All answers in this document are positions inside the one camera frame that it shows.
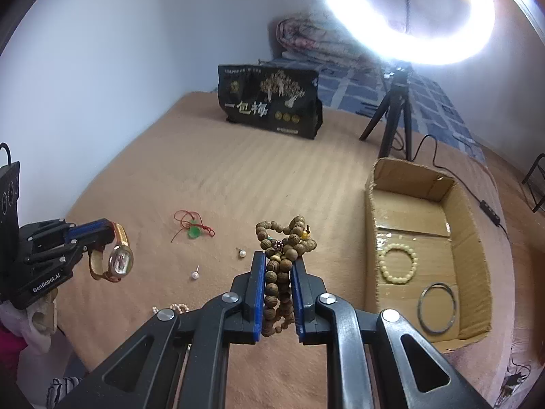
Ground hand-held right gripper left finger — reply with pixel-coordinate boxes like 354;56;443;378
55;251;267;409

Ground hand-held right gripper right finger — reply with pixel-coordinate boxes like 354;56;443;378
292;258;495;409

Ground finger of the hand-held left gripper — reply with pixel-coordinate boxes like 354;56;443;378
64;218;116;243
26;239;112;267

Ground wooden bead necklace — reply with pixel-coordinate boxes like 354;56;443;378
254;215;318;337

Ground leather strap wristwatch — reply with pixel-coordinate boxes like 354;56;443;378
88;222;135;283

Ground red string jade pendant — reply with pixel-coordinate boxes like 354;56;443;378
171;210;216;243

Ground cardboard box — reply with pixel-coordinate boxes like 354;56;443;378
364;157;495;352

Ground person's left forearm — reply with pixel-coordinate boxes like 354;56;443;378
0;300;47;376

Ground person's left hand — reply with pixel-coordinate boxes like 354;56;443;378
26;292;59;335

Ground person's striped pants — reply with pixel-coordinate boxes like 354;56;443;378
46;375;86;409

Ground metal bangle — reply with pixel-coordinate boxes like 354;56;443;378
417;282;458;334

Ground black printed bag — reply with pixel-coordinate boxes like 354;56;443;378
217;64;324;140

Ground black tripod stand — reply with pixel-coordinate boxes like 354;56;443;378
359;0;416;163

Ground blue patterned sheet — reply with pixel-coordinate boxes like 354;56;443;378
272;55;488;165

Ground folded floral quilt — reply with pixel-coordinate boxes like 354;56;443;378
276;2;384;69

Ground black metal clothes rack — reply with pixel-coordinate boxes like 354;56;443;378
523;153;545;214

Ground pearl bracelet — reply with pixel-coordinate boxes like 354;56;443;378
150;302;190;316

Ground cream bead bracelet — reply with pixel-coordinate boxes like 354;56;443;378
377;243;419;284

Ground black cable with inline controller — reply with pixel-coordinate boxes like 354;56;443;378
394;134;512;239

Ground thin floor wires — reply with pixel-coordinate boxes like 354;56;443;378
502;345;533;397

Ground ring light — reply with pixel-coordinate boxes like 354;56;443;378
317;0;497;66

